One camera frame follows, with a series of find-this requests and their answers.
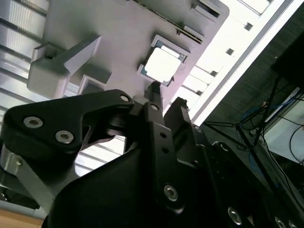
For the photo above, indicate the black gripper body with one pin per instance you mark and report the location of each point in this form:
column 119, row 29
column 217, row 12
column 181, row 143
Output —
column 107, row 206

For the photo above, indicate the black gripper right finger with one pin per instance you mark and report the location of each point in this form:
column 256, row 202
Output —
column 187, row 142

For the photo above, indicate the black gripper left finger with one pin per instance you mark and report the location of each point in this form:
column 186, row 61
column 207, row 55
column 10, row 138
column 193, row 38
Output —
column 47, row 133

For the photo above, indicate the silver CPU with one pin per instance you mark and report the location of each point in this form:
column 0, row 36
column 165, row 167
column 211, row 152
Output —
column 161, row 64

